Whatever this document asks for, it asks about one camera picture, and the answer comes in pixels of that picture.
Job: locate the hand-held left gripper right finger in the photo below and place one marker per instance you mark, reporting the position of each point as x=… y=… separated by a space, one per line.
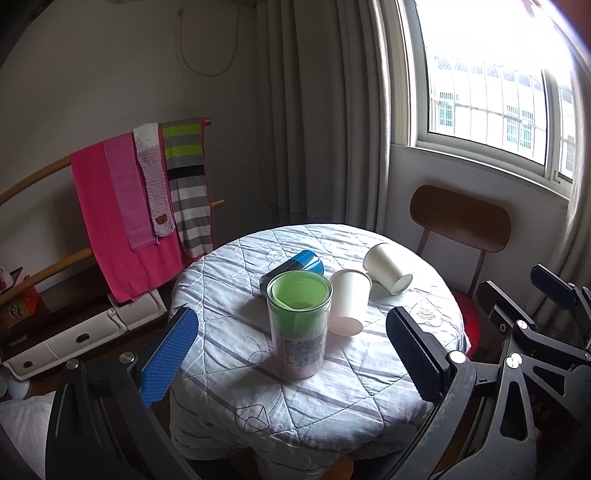
x=415 y=357

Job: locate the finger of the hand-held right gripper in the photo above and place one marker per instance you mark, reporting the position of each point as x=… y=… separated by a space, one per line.
x=551 y=285
x=496 y=297

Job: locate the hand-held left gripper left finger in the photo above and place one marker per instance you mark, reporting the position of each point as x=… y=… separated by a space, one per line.
x=167 y=357

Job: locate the white paper cup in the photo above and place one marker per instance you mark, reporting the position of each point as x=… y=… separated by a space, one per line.
x=383 y=267
x=348 y=300

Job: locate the blue and grey bottle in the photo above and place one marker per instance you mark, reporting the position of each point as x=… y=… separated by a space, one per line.
x=302 y=261

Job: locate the clear cup with green liner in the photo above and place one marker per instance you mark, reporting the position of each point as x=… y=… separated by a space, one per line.
x=300 y=350

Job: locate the red seat cushion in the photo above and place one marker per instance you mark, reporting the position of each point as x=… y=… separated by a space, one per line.
x=468 y=318

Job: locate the round table with quilted cloth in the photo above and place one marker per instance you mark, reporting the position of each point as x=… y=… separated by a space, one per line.
x=231 y=323

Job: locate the wooden chair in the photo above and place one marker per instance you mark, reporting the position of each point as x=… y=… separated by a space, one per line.
x=461 y=217

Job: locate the white plastic storage unit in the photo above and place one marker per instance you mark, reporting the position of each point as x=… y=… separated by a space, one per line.
x=69 y=337

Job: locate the hot pink towel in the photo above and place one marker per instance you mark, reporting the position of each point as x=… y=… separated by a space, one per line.
x=97 y=221

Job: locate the red box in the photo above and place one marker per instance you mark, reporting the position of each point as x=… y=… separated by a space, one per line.
x=21 y=307

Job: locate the white pillow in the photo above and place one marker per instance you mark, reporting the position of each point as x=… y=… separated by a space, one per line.
x=23 y=429

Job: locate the light pink towel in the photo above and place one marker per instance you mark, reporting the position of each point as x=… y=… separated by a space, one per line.
x=129 y=194

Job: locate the pink white knitted cloth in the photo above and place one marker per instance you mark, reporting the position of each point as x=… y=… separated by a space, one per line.
x=154 y=184

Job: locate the striped cloth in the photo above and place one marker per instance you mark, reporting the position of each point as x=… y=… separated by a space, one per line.
x=189 y=184

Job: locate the white framed window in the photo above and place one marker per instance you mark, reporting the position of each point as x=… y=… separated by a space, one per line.
x=485 y=92

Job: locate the wooden towel rack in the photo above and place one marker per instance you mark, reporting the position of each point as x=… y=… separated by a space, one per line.
x=37 y=174

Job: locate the grey curtain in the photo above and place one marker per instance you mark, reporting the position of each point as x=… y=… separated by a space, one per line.
x=323 y=115

